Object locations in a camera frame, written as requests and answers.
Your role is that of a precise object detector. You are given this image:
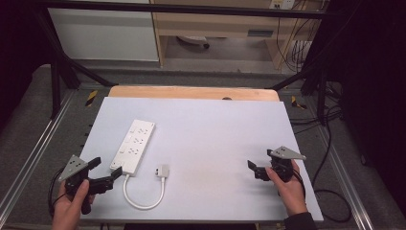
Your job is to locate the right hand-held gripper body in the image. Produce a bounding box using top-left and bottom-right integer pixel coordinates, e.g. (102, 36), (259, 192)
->
(264, 146), (307, 184)

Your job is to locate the person's left hand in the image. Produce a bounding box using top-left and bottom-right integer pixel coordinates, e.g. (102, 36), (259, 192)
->
(52, 179), (97, 230)

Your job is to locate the office chair base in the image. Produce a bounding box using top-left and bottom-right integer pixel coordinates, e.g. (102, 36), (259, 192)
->
(176, 34), (212, 50)

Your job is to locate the white plug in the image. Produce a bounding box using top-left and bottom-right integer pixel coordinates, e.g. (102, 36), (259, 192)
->
(154, 164), (170, 178)

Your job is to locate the white power strip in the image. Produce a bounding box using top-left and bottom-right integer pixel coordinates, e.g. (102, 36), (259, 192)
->
(109, 119), (157, 177)

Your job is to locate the white power cable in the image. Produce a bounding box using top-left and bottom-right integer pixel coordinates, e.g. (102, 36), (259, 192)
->
(123, 173), (167, 211)

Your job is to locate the light wooden desk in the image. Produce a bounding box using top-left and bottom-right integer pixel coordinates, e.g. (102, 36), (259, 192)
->
(148, 0), (324, 71)

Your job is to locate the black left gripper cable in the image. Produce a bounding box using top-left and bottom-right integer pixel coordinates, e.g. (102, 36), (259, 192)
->
(47, 167), (67, 220)

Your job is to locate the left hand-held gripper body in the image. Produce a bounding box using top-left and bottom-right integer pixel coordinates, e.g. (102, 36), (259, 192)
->
(57, 154), (99, 216)

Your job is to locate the bundle of hanging cables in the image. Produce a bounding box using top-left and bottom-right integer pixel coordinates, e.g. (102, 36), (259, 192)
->
(276, 0), (324, 74)

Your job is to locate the aluminium rail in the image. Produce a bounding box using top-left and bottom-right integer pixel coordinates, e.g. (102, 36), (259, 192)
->
(0, 90), (78, 221)
(314, 126), (376, 230)

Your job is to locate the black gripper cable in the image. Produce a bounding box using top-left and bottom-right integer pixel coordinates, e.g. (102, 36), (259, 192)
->
(47, 167), (67, 220)
(292, 168), (307, 199)

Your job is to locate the black metal frame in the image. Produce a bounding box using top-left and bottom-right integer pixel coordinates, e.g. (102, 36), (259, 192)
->
(34, 0), (333, 120)

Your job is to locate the black floor cable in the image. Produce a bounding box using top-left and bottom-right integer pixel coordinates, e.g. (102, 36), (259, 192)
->
(288, 104), (353, 224)

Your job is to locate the wooden table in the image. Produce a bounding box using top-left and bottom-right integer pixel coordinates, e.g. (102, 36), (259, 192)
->
(107, 84), (281, 103)

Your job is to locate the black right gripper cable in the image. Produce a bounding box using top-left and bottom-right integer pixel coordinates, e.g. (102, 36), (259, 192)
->
(292, 168), (307, 199)

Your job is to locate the white wall socket strip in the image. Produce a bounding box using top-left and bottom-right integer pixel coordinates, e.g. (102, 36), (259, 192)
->
(268, 0), (297, 11)

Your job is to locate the white cabinet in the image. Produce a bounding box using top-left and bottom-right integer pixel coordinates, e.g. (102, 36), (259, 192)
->
(47, 7), (160, 62)

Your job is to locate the person's right hand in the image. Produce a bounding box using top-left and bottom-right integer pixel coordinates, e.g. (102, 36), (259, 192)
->
(265, 159), (308, 218)

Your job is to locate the yellow black striped tape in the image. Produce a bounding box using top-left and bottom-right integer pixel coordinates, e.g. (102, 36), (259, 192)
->
(84, 89), (99, 107)
(290, 95), (308, 110)

